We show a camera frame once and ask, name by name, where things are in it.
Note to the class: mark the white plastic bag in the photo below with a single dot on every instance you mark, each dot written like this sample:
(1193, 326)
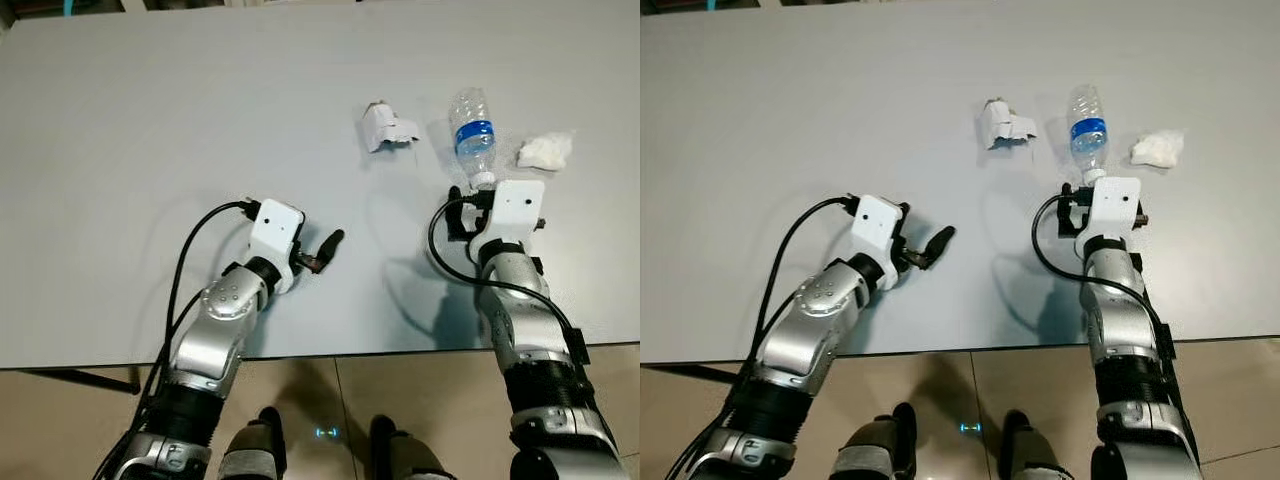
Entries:
(1158, 148)
(545, 150)

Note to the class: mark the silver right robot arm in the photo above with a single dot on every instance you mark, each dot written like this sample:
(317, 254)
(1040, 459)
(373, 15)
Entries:
(1115, 320)
(520, 320)

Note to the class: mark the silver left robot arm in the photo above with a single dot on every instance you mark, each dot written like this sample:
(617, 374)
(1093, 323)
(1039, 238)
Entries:
(805, 325)
(215, 335)

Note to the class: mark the clear plastic bottle blue label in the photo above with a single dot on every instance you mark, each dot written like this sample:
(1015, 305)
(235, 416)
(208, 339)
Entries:
(1087, 132)
(472, 135)

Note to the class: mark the crumpled white paper carton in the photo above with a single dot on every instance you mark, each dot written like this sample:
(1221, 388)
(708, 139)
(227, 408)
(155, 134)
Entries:
(1003, 124)
(385, 128)

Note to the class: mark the robot left leg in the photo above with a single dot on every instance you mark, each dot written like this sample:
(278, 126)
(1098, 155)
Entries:
(875, 445)
(250, 450)

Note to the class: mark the robot leg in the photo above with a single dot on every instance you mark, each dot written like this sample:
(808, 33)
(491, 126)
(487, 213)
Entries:
(405, 455)
(1035, 450)
(875, 445)
(250, 450)

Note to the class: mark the robot right leg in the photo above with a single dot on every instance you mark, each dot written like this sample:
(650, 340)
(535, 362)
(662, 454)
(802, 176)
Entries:
(405, 455)
(1035, 450)

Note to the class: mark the black metal table leg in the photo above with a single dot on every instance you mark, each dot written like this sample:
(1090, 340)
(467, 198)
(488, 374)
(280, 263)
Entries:
(85, 380)
(695, 373)

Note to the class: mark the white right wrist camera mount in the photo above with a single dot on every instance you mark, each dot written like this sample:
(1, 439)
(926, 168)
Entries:
(512, 210)
(1115, 205)

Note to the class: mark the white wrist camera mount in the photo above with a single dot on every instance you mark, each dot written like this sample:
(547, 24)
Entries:
(877, 225)
(1115, 205)
(275, 230)
(512, 210)

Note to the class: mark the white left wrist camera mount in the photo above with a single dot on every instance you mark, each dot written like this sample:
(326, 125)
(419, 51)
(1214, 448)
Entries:
(275, 230)
(877, 225)

